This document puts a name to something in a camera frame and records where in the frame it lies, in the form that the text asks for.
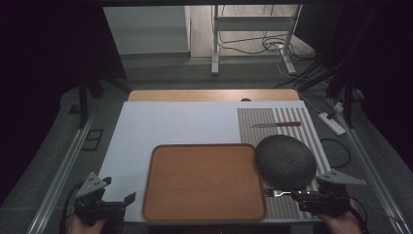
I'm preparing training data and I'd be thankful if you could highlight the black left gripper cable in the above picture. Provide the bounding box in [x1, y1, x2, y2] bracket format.
[58, 181, 86, 234]

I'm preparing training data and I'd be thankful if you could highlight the fork with reddish handle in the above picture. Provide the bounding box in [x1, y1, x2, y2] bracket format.
[264, 188, 322, 199]

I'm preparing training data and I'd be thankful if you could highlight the aluminium floor rail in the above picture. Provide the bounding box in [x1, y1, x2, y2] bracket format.
[330, 98, 413, 234]
[26, 115, 95, 234]

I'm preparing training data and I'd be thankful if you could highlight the white power strip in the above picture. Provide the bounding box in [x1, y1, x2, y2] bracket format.
[318, 111, 347, 137]

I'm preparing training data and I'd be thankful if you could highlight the person's right hand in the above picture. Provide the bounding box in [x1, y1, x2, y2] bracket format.
[315, 200, 365, 234]

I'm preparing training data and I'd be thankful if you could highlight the tangle of floor cables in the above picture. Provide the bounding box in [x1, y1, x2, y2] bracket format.
[216, 4, 318, 63]

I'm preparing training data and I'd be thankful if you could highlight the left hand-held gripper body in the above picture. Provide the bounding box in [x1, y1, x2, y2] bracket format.
[74, 172, 128, 226]

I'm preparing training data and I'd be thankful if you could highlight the black metal stand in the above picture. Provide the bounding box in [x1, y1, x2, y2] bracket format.
[295, 8, 383, 130]
[77, 61, 131, 130]

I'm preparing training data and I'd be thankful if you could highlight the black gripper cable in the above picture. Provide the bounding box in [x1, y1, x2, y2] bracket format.
[348, 196, 370, 234]
[58, 181, 86, 234]

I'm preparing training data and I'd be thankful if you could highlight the black looped floor cable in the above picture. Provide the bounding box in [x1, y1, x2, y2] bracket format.
[319, 137, 352, 170]

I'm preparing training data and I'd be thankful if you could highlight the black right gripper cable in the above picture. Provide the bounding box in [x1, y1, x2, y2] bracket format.
[348, 196, 370, 234]

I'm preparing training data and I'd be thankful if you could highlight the dark grey round plate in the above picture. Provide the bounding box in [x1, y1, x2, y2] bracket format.
[254, 134, 318, 191]

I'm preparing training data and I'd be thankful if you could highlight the white table board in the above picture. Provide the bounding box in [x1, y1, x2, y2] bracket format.
[96, 99, 333, 226]

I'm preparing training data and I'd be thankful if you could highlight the brown wooden tray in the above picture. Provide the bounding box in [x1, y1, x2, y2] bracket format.
[141, 143, 268, 222]

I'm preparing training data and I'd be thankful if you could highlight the striped grey placemat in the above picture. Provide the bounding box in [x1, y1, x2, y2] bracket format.
[236, 107, 332, 220]

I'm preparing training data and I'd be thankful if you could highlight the person's left hand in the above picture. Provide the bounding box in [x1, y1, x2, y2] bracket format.
[66, 214, 109, 234]

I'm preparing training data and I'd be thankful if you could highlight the white wall panel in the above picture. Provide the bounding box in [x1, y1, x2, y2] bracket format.
[102, 5, 191, 56]

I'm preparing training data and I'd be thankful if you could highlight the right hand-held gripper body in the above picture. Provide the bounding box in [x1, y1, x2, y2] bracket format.
[299, 169, 368, 217]

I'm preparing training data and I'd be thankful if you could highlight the white metal stand frame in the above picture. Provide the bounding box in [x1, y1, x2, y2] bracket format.
[209, 4, 304, 77]

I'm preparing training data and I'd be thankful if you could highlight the knife with reddish handle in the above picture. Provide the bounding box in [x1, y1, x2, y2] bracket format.
[249, 121, 303, 130]

